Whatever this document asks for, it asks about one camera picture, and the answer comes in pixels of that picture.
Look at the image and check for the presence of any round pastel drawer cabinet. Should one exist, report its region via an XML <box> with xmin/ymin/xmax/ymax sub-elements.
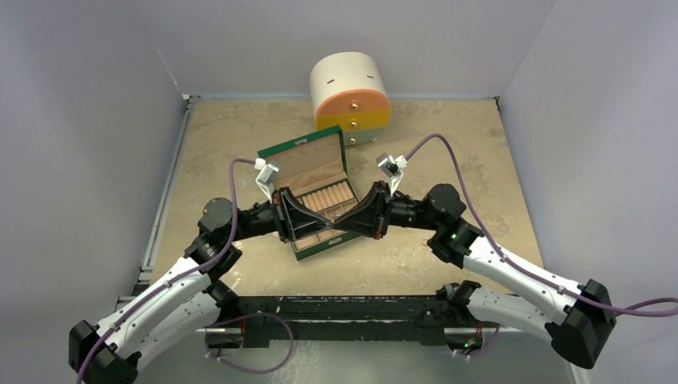
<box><xmin>309</xmin><ymin>52</ymin><xmax>391</xmax><ymax>146</ymax></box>

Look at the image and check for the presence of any green jewelry box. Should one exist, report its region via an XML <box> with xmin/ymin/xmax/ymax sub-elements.
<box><xmin>257</xmin><ymin>124</ymin><xmax>373</xmax><ymax>262</ymax></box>

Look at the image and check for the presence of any aluminium frame rail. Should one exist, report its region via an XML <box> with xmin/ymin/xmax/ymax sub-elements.
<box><xmin>114</xmin><ymin>94</ymin><xmax>200</xmax><ymax>312</ymax></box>

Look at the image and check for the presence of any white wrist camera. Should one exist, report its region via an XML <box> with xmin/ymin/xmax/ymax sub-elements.
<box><xmin>376</xmin><ymin>153</ymin><xmax>408</xmax><ymax>197</ymax></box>
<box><xmin>254</xmin><ymin>158</ymin><xmax>280</xmax><ymax>202</ymax></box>

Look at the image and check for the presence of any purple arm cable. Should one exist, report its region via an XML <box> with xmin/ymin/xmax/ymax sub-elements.
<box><xmin>75</xmin><ymin>157</ymin><xmax>261</xmax><ymax>384</ymax></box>
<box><xmin>402</xmin><ymin>134</ymin><xmax>678</xmax><ymax>318</ymax></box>

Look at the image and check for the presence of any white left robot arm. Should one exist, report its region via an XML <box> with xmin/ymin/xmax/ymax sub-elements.
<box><xmin>69</xmin><ymin>187</ymin><xmax>332</xmax><ymax>383</ymax></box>

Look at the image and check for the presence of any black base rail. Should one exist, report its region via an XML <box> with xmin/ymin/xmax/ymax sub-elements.
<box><xmin>203</xmin><ymin>279</ymin><xmax>501</xmax><ymax>351</ymax></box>

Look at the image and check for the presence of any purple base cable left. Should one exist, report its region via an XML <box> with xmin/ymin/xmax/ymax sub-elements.
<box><xmin>203</xmin><ymin>312</ymin><xmax>294</xmax><ymax>375</ymax></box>

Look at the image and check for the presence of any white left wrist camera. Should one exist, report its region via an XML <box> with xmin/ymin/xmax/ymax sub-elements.
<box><xmin>254</xmin><ymin>158</ymin><xmax>280</xmax><ymax>202</ymax></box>

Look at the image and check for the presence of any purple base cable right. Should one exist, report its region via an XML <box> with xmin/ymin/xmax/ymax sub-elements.
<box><xmin>453</xmin><ymin>318</ymin><xmax>505</xmax><ymax>362</ymax></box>

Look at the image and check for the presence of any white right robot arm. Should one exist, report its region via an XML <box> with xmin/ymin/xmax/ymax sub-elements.
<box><xmin>333</xmin><ymin>182</ymin><xmax>616</xmax><ymax>369</ymax></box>

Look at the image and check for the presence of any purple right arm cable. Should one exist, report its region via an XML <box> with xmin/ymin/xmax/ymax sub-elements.
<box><xmin>402</xmin><ymin>134</ymin><xmax>678</xmax><ymax>318</ymax></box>

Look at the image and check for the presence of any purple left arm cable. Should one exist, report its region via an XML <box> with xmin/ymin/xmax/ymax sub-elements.
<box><xmin>75</xmin><ymin>157</ymin><xmax>261</xmax><ymax>384</ymax></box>

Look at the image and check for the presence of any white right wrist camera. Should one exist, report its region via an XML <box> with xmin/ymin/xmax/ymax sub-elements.
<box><xmin>376</xmin><ymin>153</ymin><xmax>408</xmax><ymax>197</ymax></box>

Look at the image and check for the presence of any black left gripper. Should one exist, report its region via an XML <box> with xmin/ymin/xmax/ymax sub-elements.
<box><xmin>226</xmin><ymin>186</ymin><xmax>332</xmax><ymax>242</ymax></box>

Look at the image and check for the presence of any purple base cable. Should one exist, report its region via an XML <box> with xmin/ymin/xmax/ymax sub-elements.
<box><xmin>203</xmin><ymin>312</ymin><xmax>294</xmax><ymax>375</ymax></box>
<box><xmin>453</xmin><ymin>318</ymin><xmax>505</xmax><ymax>362</ymax></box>

